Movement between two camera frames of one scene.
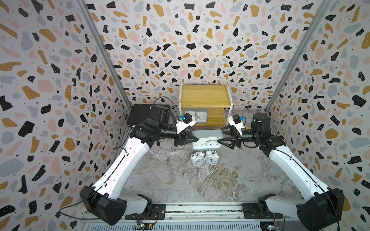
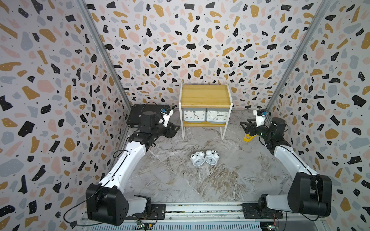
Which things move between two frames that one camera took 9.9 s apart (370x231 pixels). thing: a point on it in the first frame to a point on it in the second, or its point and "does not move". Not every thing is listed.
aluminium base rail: x=199 y=216 does not move
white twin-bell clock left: x=198 y=159 does not move
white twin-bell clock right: x=212 y=157 does not move
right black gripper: x=236 y=139 to x=250 y=126
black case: x=139 y=113 does not move
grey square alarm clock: x=200 y=115 does not move
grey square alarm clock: x=207 y=139 to x=217 y=115
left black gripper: x=182 y=138 to x=170 y=132
